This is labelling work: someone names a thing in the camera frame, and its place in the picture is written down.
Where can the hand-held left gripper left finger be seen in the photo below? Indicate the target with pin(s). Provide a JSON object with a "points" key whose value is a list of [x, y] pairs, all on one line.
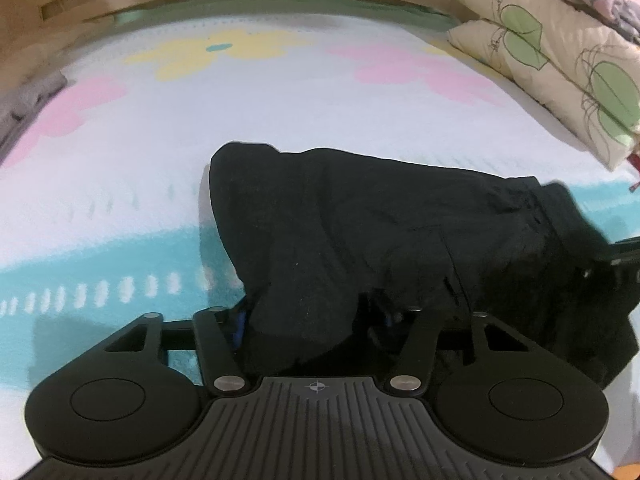
{"points": [[240, 326]]}

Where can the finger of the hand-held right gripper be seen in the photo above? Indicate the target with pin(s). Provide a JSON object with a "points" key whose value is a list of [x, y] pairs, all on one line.
{"points": [[612, 280], [620, 251]]}

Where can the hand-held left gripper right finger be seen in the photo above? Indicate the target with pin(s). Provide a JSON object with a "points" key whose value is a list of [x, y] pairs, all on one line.
{"points": [[388, 318]]}

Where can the black pants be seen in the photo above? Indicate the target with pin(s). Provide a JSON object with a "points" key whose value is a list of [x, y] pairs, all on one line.
{"points": [[350, 220]]}

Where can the red ribbon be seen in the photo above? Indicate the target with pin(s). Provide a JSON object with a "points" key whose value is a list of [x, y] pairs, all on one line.
{"points": [[635, 165]]}

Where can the flower print bed blanket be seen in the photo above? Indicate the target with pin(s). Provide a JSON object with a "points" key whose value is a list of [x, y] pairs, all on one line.
{"points": [[150, 160]]}

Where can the upper cream leaf-print pillow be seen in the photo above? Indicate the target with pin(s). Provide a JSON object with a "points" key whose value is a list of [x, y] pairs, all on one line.
{"points": [[540, 35]]}

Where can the grey pink patterned cloth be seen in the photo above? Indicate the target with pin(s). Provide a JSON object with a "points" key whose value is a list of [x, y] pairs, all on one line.
{"points": [[595, 0]]}

